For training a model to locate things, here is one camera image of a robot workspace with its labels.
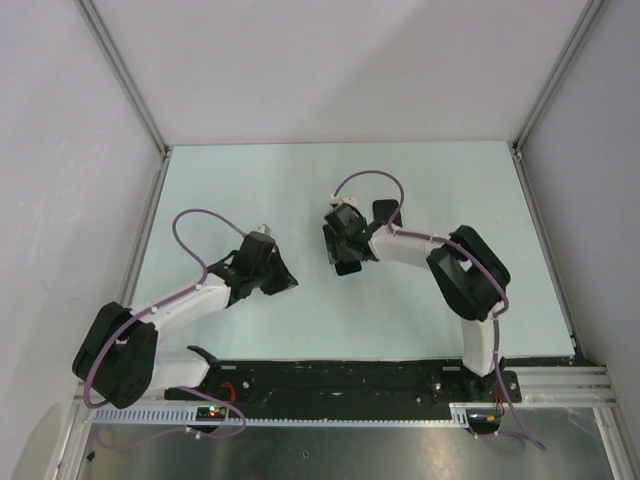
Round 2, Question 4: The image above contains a black phone case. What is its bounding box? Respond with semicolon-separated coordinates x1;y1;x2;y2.
372;199;403;228

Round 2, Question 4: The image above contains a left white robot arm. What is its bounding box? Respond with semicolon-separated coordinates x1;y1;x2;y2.
72;231;298;409

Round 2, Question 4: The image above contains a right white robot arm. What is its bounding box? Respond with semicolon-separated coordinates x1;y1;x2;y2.
323;200;511;401

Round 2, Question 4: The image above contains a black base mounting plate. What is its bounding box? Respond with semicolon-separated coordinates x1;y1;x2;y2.
163;357;524;422

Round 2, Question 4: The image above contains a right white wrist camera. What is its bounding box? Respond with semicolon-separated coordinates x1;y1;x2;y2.
329;193;359;208

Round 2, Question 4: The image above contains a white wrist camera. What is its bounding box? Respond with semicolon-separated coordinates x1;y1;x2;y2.
329;193;359;208
255;223;272;236

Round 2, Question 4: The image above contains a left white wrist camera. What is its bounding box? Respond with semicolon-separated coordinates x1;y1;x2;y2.
255;223;272;236

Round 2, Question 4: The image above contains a white slotted cable duct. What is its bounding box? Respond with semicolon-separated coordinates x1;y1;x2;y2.
89;402;501;430

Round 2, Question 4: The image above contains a left aluminium frame post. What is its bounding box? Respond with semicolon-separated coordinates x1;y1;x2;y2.
75;0;170;161

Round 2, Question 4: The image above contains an aluminium frame post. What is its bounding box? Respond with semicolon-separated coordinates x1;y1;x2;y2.
75;0;170;161
511;0;610;160

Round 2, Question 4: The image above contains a right aluminium frame post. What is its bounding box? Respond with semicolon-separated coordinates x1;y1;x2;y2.
511;0;610;160

